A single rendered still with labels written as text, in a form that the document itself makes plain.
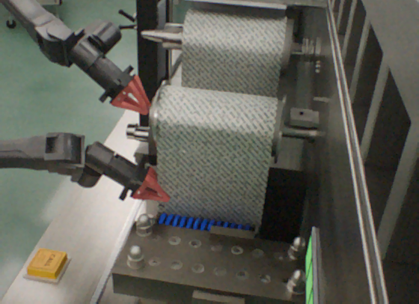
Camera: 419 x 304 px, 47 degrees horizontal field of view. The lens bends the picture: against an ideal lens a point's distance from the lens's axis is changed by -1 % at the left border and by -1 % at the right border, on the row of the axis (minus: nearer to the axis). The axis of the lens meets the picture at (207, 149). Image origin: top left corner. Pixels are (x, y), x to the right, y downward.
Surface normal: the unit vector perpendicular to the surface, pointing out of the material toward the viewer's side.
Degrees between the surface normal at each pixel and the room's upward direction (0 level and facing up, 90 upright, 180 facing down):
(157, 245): 0
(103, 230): 0
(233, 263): 0
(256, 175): 90
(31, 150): 27
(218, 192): 90
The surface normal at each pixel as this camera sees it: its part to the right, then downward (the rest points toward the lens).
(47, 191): 0.05, -0.85
